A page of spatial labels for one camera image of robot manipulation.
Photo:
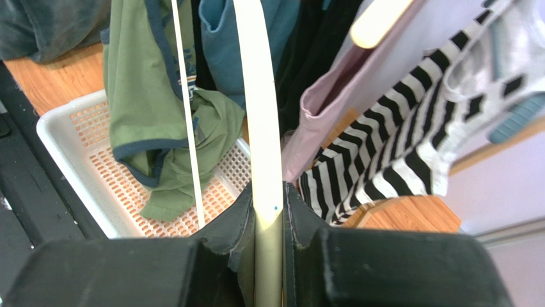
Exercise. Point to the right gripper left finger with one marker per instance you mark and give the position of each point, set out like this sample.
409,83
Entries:
212,267

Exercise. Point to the aluminium frame post right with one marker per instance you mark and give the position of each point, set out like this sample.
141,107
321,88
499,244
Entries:
512,234

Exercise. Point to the pink tank top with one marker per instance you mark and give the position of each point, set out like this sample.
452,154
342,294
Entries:
358,76

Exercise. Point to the wooden clothes rack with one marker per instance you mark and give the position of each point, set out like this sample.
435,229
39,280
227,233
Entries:
485,152

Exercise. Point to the teal plastic hanger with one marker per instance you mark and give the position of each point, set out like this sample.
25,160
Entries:
519,117

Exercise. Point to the grey zebra cushion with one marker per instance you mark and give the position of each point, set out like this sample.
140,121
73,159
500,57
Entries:
45,30

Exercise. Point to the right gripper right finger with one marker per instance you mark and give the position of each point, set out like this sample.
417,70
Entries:
332,266

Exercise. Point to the light wooden hanger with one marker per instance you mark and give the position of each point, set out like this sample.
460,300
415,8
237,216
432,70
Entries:
375,22

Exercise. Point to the black white striped tank top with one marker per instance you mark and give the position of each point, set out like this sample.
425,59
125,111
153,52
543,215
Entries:
406,143

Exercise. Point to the black tank top on cream hanger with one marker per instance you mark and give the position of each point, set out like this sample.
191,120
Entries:
316,38

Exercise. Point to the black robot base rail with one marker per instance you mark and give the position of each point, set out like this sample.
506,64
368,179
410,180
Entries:
37,202

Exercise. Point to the white plastic basket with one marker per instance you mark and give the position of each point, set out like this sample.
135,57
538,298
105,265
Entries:
77,137

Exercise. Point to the green tank top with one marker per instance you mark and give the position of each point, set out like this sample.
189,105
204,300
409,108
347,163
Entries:
147,129

